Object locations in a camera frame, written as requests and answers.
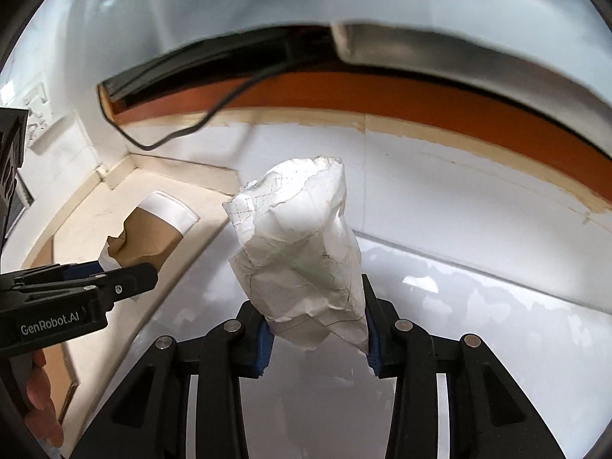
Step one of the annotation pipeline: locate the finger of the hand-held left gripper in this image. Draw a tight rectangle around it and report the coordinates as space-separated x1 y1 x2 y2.
0 262 160 315
0 260 103 284

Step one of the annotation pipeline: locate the black cable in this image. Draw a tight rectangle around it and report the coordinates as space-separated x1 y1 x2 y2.
98 60 297 151

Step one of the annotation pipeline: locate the metal window rail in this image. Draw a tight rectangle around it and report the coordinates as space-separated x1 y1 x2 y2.
330 21 612 106

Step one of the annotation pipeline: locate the white paper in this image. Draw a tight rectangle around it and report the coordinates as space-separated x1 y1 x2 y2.
222 155 371 355

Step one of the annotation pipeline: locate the person's left hand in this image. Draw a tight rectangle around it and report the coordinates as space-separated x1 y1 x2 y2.
21 347 66 449

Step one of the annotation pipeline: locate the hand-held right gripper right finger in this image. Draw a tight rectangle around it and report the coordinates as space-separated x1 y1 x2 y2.
361 275 558 459

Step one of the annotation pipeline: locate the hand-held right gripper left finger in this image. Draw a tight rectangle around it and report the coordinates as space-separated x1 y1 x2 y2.
72 299 275 459

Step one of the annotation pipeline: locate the white wall socket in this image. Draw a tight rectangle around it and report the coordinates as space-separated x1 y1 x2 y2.
21 83 53 144

